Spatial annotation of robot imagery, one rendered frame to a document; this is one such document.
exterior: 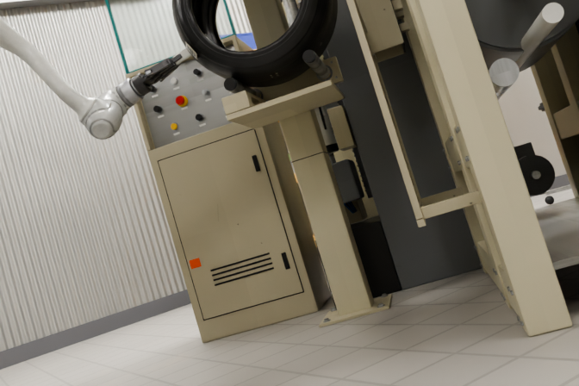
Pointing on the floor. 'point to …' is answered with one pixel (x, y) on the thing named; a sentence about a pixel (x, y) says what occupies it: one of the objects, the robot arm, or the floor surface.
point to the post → (309, 158)
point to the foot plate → (357, 311)
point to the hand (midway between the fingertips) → (182, 55)
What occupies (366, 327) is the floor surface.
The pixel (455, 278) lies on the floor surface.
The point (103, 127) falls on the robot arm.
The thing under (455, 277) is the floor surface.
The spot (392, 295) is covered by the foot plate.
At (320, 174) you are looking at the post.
